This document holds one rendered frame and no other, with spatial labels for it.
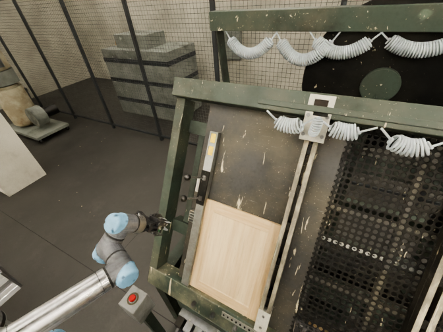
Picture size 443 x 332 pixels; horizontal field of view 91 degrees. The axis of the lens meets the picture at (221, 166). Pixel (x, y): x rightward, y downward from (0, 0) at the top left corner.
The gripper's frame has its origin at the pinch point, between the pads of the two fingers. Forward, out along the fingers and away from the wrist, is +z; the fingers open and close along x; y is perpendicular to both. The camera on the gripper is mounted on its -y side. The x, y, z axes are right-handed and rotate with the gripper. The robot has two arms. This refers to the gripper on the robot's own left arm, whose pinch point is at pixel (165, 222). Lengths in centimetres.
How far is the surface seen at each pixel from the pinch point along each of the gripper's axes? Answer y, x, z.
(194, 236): 6.6, -5.0, 23.4
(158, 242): -17.3, -18.3, 26.2
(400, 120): 81, 61, -20
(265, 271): 50, -7, 28
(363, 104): 71, 73, -8
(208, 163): 7.2, 36.8, 9.0
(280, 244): 55, 10, 16
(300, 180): 56, 41, 10
